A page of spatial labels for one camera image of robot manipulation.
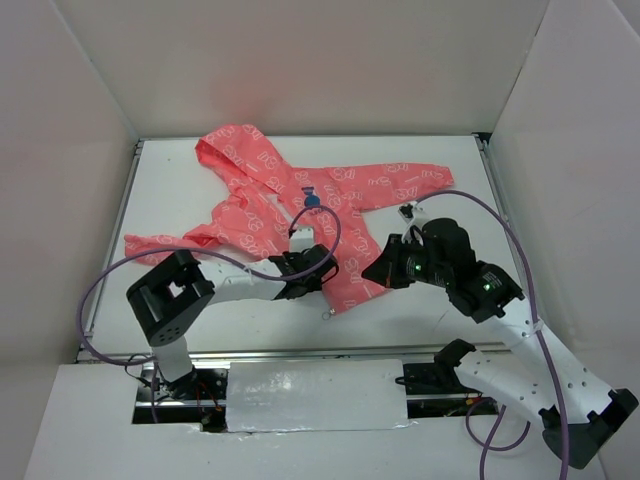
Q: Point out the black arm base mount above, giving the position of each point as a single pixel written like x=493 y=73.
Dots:
x=429 y=379

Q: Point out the pink bear print jacket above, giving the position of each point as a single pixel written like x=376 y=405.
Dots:
x=266 y=192

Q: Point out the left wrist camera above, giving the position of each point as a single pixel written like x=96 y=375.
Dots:
x=301 y=239

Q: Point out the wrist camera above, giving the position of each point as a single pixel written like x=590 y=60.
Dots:
x=413 y=215
x=301 y=239

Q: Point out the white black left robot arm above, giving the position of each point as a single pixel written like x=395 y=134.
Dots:
x=169 y=298

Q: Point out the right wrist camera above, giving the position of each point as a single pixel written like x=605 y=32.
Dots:
x=413 y=215

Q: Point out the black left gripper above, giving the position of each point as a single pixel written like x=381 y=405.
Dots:
x=317 y=262

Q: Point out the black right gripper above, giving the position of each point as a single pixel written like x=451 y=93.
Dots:
x=395 y=262

